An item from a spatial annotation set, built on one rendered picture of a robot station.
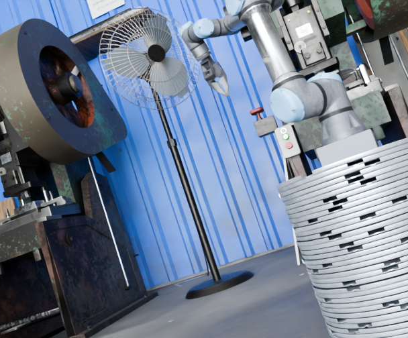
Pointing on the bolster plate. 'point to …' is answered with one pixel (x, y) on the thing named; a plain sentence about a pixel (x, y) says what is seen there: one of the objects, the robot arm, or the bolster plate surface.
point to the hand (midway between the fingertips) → (226, 94)
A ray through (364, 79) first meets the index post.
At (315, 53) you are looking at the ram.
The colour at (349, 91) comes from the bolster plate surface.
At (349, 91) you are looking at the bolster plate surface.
